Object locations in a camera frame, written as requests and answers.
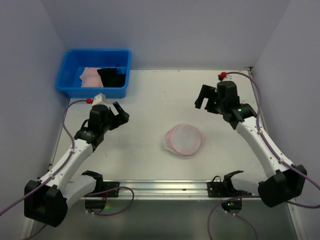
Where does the black garment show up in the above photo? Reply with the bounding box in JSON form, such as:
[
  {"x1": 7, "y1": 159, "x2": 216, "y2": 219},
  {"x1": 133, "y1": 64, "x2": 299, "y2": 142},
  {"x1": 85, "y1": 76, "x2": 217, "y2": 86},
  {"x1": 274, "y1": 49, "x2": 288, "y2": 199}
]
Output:
[{"x1": 97, "y1": 65, "x2": 126, "y2": 88}]

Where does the pink bra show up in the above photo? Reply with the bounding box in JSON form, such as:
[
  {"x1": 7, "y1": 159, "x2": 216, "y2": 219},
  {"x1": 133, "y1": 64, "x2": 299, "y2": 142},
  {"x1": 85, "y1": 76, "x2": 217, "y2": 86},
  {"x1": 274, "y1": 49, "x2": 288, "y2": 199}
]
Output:
[{"x1": 79, "y1": 67, "x2": 104, "y2": 88}]

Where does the white mesh laundry bag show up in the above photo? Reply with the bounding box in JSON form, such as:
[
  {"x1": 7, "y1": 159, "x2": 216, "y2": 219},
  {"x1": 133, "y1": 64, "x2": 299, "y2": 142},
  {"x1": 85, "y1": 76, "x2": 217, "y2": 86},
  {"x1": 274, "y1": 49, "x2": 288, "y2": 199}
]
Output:
[{"x1": 162, "y1": 123, "x2": 206, "y2": 157}]

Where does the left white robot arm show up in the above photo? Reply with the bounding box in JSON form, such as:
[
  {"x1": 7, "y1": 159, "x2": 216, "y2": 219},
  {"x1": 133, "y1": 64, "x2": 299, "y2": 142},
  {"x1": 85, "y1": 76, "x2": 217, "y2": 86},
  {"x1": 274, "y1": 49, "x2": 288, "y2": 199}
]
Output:
[{"x1": 23, "y1": 100, "x2": 130, "y2": 227}]

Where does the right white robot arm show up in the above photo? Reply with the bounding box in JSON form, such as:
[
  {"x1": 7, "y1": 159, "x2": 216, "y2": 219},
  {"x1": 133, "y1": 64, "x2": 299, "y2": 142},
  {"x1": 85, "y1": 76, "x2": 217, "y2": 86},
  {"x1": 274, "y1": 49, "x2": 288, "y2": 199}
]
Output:
[{"x1": 194, "y1": 80, "x2": 307, "y2": 208}]

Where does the blue plastic bin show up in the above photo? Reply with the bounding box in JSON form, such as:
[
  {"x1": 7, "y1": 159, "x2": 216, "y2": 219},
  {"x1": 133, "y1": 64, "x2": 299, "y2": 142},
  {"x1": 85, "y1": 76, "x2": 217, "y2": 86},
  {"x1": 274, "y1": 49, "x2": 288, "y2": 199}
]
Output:
[{"x1": 55, "y1": 48, "x2": 132, "y2": 99}]

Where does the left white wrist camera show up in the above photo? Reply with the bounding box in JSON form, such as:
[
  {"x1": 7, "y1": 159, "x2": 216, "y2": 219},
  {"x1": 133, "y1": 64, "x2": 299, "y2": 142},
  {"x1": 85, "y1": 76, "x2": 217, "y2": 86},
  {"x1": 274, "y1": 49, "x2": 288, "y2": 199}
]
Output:
[{"x1": 91, "y1": 93, "x2": 107, "y2": 106}]

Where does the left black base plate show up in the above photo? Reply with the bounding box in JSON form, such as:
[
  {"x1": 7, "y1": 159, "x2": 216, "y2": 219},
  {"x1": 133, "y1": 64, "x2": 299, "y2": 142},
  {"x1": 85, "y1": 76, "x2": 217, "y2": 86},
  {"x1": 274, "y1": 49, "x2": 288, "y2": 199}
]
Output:
[{"x1": 91, "y1": 181, "x2": 120, "y2": 198}]

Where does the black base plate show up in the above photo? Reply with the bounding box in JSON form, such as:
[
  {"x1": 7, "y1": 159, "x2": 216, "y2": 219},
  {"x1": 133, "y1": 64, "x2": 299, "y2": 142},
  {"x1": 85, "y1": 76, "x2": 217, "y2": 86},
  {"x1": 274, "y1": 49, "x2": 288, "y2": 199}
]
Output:
[
  {"x1": 206, "y1": 180, "x2": 253, "y2": 198},
  {"x1": 91, "y1": 181, "x2": 120, "y2": 198}
]

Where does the aluminium mounting rail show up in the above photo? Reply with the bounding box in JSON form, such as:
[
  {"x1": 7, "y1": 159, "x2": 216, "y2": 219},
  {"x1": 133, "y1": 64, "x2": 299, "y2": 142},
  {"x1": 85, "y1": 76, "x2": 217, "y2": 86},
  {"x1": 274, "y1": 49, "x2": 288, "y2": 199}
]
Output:
[{"x1": 31, "y1": 177, "x2": 296, "y2": 201}]

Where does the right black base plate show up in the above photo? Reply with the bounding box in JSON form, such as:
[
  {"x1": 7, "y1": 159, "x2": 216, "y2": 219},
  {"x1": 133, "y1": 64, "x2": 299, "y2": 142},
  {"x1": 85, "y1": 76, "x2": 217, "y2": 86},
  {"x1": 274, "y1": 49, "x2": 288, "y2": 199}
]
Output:
[{"x1": 206, "y1": 180, "x2": 253, "y2": 198}]

